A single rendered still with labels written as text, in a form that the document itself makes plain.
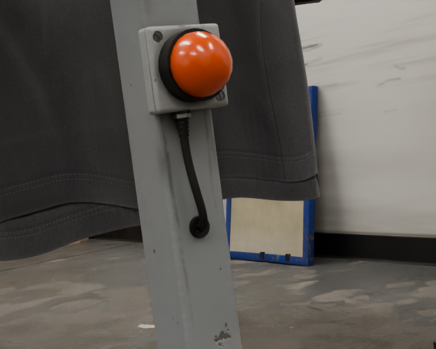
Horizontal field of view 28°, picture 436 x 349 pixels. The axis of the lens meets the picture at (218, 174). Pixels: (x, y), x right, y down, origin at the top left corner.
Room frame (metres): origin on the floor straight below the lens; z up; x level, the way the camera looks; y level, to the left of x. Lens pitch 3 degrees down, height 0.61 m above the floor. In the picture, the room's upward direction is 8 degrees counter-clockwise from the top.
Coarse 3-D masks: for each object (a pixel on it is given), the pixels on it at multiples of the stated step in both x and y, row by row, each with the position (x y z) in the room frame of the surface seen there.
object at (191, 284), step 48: (144, 0) 0.51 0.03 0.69; (192, 0) 0.53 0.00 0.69; (144, 48) 0.50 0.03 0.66; (144, 96) 0.52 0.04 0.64; (144, 144) 0.52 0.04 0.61; (192, 144) 0.52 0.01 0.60; (144, 192) 0.53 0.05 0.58; (144, 240) 0.54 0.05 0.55; (192, 240) 0.52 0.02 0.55; (192, 288) 0.51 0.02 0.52; (192, 336) 0.51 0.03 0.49
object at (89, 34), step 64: (0, 0) 0.77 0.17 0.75; (64, 0) 0.79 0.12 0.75; (256, 0) 0.92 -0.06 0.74; (0, 64) 0.77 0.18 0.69; (64, 64) 0.80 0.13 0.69; (256, 64) 0.92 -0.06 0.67; (0, 128) 0.77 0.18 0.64; (64, 128) 0.79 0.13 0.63; (256, 128) 0.92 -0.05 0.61; (0, 192) 0.76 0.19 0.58; (64, 192) 0.79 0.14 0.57; (128, 192) 0.82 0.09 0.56; (256, 192) 0.91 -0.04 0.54; (0, 256) 0.75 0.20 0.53
